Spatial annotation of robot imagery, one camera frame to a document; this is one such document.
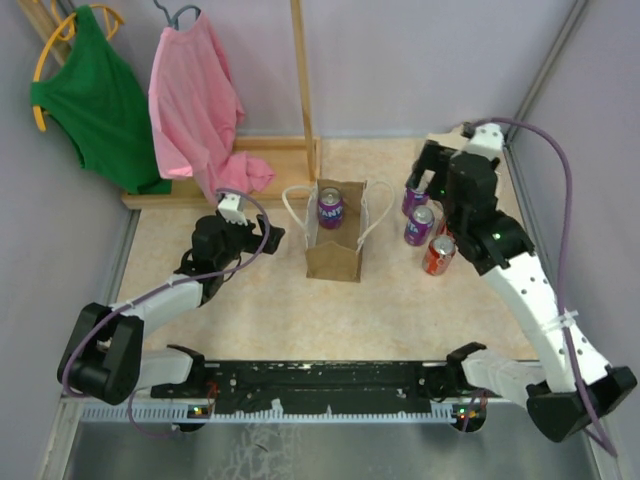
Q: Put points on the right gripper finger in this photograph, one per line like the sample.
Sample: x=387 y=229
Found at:
x=436 y=188
x=425 y=162

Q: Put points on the brown canvas bag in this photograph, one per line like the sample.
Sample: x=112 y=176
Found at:
x=336 y=254

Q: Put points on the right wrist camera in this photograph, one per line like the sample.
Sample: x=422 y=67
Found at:
x=486 y=140

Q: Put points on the purple soda can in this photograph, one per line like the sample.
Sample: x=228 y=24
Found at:
x=330 y=208
x=419 y=225
x=412 y=199

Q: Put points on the wooden clothes rack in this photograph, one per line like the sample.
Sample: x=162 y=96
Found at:
x=295 y=159

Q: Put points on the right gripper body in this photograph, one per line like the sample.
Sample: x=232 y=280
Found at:
x=439 y=161

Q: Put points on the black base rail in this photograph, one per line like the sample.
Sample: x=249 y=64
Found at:
x=332 y=391

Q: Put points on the beige folded cloth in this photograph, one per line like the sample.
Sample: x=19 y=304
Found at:
x=449 y=146

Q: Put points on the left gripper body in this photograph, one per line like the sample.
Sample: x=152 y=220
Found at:
x=240 y=239

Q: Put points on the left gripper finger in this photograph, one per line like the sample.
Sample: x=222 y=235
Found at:
x=270 y=236
x=219 y=215

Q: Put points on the pink t-shirt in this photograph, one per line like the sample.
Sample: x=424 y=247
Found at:
x=194 y=111

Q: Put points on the red cola can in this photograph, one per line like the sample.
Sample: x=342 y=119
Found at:
x=442 y=228

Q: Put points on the green tank top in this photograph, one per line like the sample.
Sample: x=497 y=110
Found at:
x=96 y=99

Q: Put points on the red soda can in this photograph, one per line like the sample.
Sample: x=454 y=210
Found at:
x=439 y=255

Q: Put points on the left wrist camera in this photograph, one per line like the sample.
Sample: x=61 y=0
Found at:
x=231 y=207

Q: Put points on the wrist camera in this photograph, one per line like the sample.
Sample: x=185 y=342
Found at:
x=231 y=207
x=486 y=140

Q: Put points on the grey hanger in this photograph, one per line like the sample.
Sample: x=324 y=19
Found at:
x=173 y=19

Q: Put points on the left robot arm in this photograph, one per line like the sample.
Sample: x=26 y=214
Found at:
x=104 y=356

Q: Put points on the aluminium frame profile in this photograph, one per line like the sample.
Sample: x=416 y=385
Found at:
x=176 y=412

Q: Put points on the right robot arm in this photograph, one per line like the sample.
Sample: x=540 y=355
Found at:
x=573 y=385

